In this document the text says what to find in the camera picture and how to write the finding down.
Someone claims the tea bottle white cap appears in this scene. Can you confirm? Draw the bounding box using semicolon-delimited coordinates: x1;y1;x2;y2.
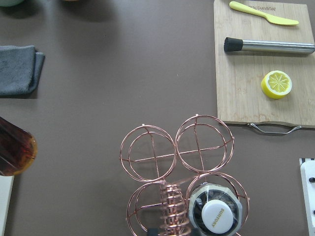
189;183;243;236
0;118;38;177

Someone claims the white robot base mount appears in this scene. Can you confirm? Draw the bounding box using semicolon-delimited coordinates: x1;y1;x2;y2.
299;158;315;236

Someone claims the cream rectangular tray plate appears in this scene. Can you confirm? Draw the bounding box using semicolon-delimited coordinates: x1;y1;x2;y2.
0;176;14;236

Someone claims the yellow plastic knife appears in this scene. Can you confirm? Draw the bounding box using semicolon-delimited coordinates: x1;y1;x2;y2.
229;1;299;26

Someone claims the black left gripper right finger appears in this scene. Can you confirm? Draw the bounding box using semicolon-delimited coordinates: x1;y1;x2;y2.
191;228;200;236

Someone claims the grey folded cloth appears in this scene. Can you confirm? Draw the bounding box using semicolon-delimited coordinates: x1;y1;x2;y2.
0;45;45;96

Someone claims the half lemon slice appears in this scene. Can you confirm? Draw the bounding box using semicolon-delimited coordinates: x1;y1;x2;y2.
261;70;292;99

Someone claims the bamboo cutting board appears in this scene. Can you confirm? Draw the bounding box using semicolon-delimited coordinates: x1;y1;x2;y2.
214;0;315;128

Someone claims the green bowl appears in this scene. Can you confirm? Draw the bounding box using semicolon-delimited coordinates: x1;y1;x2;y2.
0;0;24;7

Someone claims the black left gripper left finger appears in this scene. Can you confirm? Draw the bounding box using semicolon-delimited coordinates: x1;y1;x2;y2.
147;228;160;236

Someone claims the copper wire bottle basket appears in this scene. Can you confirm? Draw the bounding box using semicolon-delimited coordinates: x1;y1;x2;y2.
119;115;250;236

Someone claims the steel muddler black tip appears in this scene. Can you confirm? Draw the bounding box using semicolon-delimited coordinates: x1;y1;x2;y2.
221;37;315;55

